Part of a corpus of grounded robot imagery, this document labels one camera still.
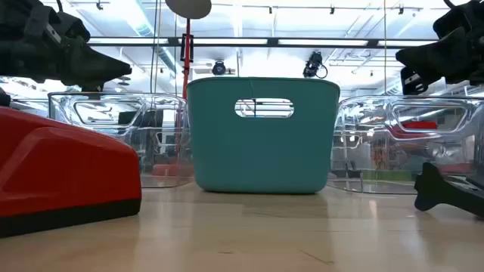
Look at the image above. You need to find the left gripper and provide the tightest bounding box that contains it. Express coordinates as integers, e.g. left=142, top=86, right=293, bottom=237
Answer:
left=0, top=0, right=132, bottom=94

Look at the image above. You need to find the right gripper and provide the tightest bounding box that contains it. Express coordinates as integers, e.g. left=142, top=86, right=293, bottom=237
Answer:
left=396, top=0, right=484, bottom=96

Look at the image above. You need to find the red stapler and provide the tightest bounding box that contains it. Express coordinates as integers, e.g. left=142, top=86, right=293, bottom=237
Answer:
left=0, top=105, right=143, bottom=239

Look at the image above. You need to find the black staple remover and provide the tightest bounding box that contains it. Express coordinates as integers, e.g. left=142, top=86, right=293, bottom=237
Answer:
left=414, top=162, right=484, bottom=219

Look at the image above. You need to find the clear plastic bin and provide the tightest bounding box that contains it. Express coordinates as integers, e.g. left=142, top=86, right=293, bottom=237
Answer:
left=48, top=91, right=194, bottom=189
left=327, top=94, right=484, bottom=196

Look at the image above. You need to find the red desk lamp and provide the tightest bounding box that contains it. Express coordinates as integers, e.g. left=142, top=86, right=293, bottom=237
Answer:
left=165, top=0, right=213, bottom=101

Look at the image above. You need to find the teal plastic bin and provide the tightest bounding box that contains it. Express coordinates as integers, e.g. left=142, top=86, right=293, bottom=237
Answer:
left=186, top=76, right=341, bottom=195

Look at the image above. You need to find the black metal rig frame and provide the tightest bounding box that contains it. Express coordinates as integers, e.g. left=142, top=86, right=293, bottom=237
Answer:
left=86, top=36, right=439, bottom=48

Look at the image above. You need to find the black hanging camera with cable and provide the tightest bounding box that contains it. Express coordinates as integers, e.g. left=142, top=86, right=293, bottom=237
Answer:
left=302, top=51, right=329, bottom=79

